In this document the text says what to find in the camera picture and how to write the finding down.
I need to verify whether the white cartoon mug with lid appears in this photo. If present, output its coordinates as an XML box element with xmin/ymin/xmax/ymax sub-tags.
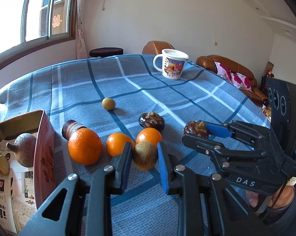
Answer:
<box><xmin>153</xmin><ymin>49</ymin><xmax>189</xmax><ymax>80</ymax></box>

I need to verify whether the black round stool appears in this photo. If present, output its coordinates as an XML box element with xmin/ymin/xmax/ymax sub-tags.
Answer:
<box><xmin>89</xmin><ymin>47</ymin><xmax>124</xmax><ymax>58</ymax></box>

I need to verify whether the pink floral pillow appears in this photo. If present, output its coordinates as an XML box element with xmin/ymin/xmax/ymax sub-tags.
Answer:
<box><xmin>215</xmin><ymin>62</ymin><xmax>252</xmax><ymax>92</ymax></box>

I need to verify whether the pink metal tin box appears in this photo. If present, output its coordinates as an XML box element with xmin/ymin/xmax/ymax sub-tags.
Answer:
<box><xmin>0</xmin><ymin>109</ymin><xmax>56</xmax><ymax>235</ymax></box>

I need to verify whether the person's right hand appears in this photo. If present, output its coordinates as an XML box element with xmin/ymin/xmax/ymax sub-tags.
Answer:
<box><xmin>245</xmin><ymin>186</ymin><xmax>295</xmax><ymax>210</ymax></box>

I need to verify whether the blue plaid tablecloth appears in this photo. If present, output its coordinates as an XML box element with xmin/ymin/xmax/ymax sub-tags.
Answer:
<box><xmin>0</xmin><ymin>54</ymin><xmax>269</xmax><ymax>235</ymax></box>

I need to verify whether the brown leather sofa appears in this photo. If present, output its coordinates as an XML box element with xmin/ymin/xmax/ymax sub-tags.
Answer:
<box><xmin>196</xmin><ymin>55</ymin><xmax>269</xmax><ymax>106</ymax></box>

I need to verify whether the cut sugarcane piece in tin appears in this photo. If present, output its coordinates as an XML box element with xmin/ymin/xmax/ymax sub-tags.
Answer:
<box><xmin>0</xmin><ymin>155</ymin><xmax>10</xmax><ymax>176</ymax></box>

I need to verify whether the brown round fruit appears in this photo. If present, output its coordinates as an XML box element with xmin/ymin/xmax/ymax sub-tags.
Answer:
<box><xmin>132</xmin><ymin>141</ymin><xmax>158</xmax><ymax>171</ymax></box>

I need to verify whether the pink curtain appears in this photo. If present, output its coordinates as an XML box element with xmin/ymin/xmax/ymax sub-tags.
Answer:
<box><xmin>76</xmin><ymin>0</ymin><xmax>88</xmax><ymax>60</ymax></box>

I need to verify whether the large orange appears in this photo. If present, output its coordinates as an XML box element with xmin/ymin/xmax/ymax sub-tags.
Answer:
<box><xmin>68</xmin><ymin>128</ymin><xmax>102</xmax><ymax>165</ymax></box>

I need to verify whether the small green-brown fruit far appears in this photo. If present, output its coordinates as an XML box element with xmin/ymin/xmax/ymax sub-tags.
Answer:
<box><xmin>102</xmin><ymin>98</ymin><xmax>116</xmax><ymax>111</ymax></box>

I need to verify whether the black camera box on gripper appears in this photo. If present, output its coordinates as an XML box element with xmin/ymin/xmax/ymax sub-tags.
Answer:
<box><xmin>267</xmin><ymin>78</ymin><xmax>296</xmax><ymax>161</ymax></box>

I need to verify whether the window with brown frame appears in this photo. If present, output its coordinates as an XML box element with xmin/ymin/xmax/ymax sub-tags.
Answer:
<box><xmin>0</xmin><ymin>0</ymin><xmax>77</xmax><ymax>70</ymax></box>

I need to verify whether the small orange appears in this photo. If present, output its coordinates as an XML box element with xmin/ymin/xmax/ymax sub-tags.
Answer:
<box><xmin>136</xmin><ymin>127</ymin><xmax>162</xmax><ymax>147</ymax></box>
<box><xmin>106</xmin><ymin>133</ymin><xmax>135</xmax><ymax>157</ymax></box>

